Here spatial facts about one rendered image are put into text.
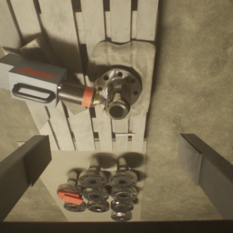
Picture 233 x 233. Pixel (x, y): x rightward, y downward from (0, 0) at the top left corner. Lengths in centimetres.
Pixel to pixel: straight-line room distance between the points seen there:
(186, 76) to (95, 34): 64
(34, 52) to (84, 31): 26
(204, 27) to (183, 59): 20
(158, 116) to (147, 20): 73
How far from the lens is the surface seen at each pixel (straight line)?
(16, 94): 82
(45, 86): 80
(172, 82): 122
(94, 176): 156
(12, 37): 105
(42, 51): 93
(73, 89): 82
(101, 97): 83
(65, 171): 204
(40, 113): 124
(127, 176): 153
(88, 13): 91
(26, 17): 101
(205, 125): 155
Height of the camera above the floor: 103
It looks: 50 degrees down
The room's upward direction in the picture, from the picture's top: 177 degrees counter-clockwise
